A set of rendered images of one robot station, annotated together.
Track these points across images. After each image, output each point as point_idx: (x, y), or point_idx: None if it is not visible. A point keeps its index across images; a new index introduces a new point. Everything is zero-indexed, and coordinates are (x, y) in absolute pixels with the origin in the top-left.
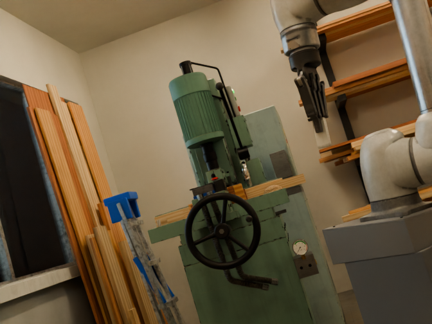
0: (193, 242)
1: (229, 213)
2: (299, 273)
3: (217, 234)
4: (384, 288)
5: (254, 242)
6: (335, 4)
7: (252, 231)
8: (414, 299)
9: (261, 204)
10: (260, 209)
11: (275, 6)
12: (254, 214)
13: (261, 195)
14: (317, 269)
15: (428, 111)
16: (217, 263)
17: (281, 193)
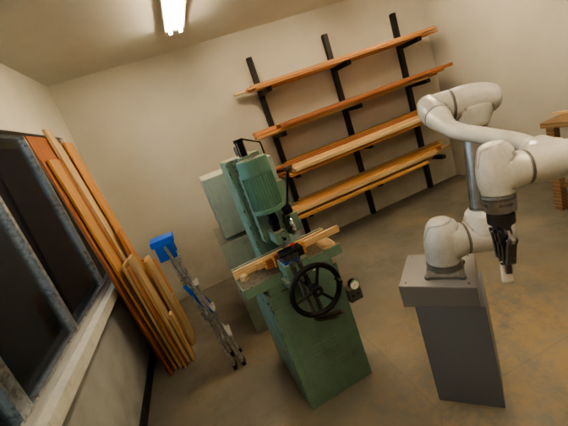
0: (297, 303)
1: (312, 271)
2: (352, 299)
3: (315, 294)
4: (447, 323)
5: (339, 294)
6: (545, 181)
7: (319, 277)
8: (471, 330)
9: (324, 257)
10: (324, 261)
11: (495, 177)
12: (338, 274)
13: (324, 250)
14: (362, 294)
15: (482, 210)
16: (314, 314)
17: (336, 247)
